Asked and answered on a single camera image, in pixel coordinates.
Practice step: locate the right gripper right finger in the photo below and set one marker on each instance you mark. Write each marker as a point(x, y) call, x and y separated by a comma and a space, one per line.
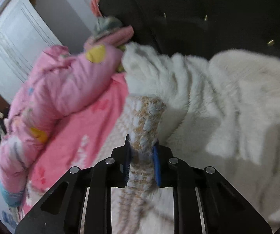
point(203, 200)

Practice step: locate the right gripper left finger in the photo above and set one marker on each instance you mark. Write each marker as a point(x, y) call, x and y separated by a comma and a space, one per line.
point(80, 199)

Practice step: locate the beige white houndstooth coat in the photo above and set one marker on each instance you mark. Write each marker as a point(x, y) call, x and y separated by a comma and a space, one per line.
point(141, 207)

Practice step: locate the pink floral bed blanket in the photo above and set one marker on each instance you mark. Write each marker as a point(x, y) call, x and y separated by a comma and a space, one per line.
point(81, 139)

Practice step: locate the cream fluffy garment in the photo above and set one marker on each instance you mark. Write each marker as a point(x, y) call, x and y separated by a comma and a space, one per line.
point(223, 112)

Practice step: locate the pink and blue duvet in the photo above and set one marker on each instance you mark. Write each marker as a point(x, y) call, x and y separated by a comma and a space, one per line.
point(59, 85)

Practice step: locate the white wardrobe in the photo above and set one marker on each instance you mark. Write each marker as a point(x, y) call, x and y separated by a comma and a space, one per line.
point(23, 36)

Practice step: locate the green patterned pillow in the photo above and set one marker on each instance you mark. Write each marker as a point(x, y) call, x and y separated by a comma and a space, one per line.
point(105, 26)

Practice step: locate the black tufted headboard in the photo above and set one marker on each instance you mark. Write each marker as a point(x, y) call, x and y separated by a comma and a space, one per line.
point(200, 27)

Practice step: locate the orange cloth on headboard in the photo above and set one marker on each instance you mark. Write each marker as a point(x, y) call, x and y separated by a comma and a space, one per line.
point(94, 5)

